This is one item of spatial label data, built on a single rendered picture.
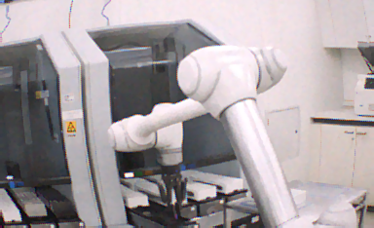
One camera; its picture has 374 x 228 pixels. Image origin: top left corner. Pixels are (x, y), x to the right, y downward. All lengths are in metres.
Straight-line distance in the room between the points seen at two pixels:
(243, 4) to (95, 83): 2.10
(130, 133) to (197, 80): 0.53
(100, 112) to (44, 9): 1.27
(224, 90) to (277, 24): 2.85
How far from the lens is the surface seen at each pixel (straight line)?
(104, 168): 2.05
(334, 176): 4.27
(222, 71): 1.31
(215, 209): 2.26
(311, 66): 4.42
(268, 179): 1.25
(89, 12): 3.22
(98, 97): 2.02
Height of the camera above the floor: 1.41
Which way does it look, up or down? 5 degrees down
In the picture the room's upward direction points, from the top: 4 degrees counter-clockwise
